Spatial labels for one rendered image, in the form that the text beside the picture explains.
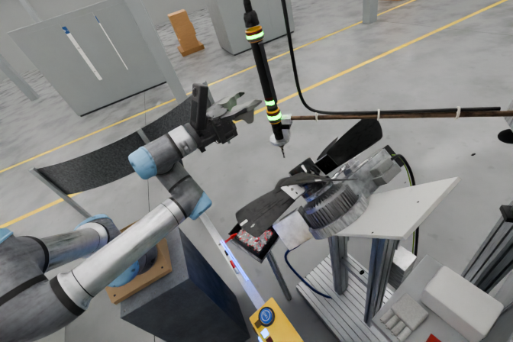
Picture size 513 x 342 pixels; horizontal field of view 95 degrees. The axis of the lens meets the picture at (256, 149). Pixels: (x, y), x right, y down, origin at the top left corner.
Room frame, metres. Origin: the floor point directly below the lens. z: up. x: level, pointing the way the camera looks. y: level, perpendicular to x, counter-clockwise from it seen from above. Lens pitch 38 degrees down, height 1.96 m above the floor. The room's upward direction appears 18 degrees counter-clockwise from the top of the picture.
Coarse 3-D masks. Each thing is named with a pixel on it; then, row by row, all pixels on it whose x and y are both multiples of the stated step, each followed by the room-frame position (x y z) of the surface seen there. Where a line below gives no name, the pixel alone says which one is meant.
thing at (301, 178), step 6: (300, 174) 0.58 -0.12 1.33; (306, 174) 0.57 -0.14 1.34; (288, 180) 0.51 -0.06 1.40; (294, 180) 0.50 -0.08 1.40; (300, 180) 0.49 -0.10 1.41; (306, 180) 0.47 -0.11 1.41; (312, 180) 0.46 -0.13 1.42; (324, 180) 0.44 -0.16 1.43; (330, 180) 0.44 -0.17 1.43; (336, 180) 0.43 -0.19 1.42; (342, 180) 0.46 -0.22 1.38; (348, 180) 0.45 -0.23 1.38
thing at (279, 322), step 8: (264, 304) 0.31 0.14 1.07; (272, 304) 0.31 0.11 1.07; (256, 312) 0.30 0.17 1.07; (272, 312) 0.28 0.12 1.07; (280, 312) 0.28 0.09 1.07; (256, 320) 0.28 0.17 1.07; (272, 320) 0.26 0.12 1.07; (280, 320) 0.26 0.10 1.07; (288, 320) 0.25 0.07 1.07; (256, 328) 0.26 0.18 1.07; (264, 328) 0.25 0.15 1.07; (272, 328) 0.24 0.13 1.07; (280, 328) 0.24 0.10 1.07; (288, 328) 0.23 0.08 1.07; (272, 336) 0.22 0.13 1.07; (280, 336) 0.22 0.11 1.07; (288, 336) 0.21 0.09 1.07; (296, 336) 0.21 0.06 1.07
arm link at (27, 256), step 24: (96, 216) 0.64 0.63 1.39; (0, 240) 0.35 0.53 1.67; (24, 240) 0.38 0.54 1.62; (48, 240) 0.43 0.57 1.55; (72, 240) 0.47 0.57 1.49; (96, 240) 0.53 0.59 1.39; (0, 264) 0.31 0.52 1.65; (24, 264) 0.32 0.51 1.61; (48, 264) 0.36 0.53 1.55; (0, 288) 0.28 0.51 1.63; (24, 288) 0.28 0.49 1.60
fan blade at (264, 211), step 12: (276, 192) 0.66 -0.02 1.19; (252, 204) 0.66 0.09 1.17; (264, 204) 0.62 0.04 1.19; (276, 204) 0.60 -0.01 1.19; (288, 204) 0.58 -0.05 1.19; (240, 216) 0.61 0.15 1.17; (252, 216) 0.58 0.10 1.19; (264, 216) 0.56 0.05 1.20; (276, 216) 0.54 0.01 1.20; (252, 228) 0.52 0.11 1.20; (264, 228) 0.50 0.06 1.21
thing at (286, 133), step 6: (288, 114) 0.64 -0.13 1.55; (282, 120) 0.62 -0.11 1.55; (288, 120) 0.61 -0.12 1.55; (282, 126) 0.62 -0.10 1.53; (288, 126) 0.61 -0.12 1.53; (282, 132) 0.63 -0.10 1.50; (288, 132) 0.63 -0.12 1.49; (270, 138) 0.66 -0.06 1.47; (288, 138) 0.62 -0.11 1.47; (276, 144) 0.62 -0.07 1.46; (282, 144) 0.62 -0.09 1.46
